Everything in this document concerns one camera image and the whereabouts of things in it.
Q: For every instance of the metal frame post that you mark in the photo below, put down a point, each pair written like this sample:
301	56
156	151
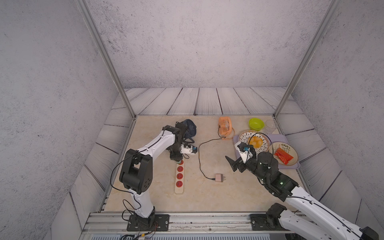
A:
320	32
89	21

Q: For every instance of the knotted bread roll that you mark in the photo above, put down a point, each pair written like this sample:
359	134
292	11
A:
256	142

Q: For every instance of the right metal frame post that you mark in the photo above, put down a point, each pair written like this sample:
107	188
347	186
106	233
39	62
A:
320	32

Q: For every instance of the small beige floral plate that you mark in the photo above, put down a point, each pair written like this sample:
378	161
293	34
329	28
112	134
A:
287	148

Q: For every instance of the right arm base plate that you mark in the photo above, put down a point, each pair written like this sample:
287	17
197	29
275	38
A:
264	222

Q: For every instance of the orange desk fan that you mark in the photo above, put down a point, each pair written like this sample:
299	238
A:
225	128

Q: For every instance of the white red power strip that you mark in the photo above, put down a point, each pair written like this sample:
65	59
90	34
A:
179	180

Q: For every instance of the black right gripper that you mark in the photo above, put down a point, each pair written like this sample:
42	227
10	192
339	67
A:
232	162

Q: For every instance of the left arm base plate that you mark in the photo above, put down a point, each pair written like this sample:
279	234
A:
155	222

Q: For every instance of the green plastic bowl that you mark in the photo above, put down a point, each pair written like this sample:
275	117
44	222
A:
256	124

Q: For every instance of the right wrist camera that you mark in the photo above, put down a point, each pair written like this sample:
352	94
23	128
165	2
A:
246	151

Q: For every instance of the left metal frame post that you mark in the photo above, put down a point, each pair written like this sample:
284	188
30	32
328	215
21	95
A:
89	21

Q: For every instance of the pink usb power adapter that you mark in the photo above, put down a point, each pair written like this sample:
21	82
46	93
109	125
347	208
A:
219	178

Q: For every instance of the patterned ceramic plate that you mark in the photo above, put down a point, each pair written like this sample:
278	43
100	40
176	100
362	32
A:
246	135

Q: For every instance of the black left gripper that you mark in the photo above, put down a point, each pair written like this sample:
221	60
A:
176	157

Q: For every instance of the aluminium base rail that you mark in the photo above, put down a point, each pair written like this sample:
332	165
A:
184	226

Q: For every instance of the red snack packet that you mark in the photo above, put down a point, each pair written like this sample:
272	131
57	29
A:
283	156

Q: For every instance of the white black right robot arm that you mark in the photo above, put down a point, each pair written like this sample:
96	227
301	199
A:
323	223

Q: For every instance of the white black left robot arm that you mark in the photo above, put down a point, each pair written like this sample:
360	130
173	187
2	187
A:
137	169

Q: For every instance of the clear glass cup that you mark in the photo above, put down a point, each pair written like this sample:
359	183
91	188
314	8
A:
270	127

